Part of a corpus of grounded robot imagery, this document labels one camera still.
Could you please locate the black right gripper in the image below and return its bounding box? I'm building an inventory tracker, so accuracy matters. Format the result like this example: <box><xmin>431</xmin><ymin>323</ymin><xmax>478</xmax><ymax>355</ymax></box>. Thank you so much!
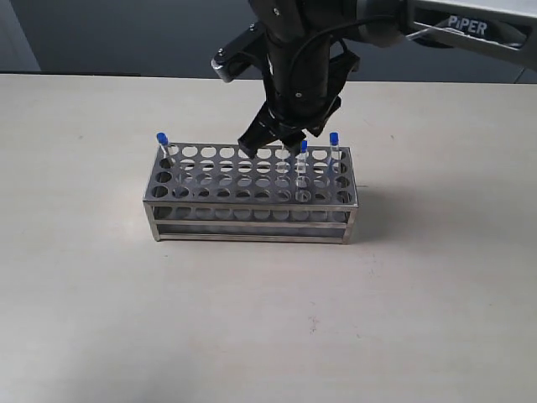
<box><xmin>237</xmin><ymin>37</ymin><xmax>360</xmax><ymax>159</ymax></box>

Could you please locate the blue-capped tube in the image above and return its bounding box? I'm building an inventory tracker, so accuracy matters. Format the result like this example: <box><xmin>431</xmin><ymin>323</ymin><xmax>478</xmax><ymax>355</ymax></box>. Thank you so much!
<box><xmin>329</xmin><ymin>132</ymin><xmax>341</xmax><ymax>174</ymax></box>
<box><xmin>295</xmin><ymin>140</ymin><xmax>310</xmax><ymax>202</ymax></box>
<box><xmin>275</xmin><ymin>145</ymin><xmax>290</xmax><ymax>174</ymax></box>
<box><xmin>156</xmin><ymin>132</ymin><xmax>174</xmax><ymax>168</ymax></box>

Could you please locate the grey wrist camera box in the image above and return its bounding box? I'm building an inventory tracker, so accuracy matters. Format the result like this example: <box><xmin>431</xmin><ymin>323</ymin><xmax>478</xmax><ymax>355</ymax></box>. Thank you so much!
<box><xmin>211</xmin><ymin>22</ymin><xmax>270</xmax><ymax>83</ymax></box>

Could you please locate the black silver Piper robot arm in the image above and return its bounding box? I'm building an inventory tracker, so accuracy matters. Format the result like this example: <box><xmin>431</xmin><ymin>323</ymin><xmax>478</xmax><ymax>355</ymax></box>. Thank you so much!
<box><xmin>238</xmin><ymin>1</ymin><xmax>536</xmax><ymax>158</ymax></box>

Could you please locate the steel test tube rack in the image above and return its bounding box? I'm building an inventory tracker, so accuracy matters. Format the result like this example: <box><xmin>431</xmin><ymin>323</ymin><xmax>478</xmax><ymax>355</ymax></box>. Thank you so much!
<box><xmin>143</xmin><ymin>143</ymin><xmax>359</xmax><ymax>244</ymax></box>

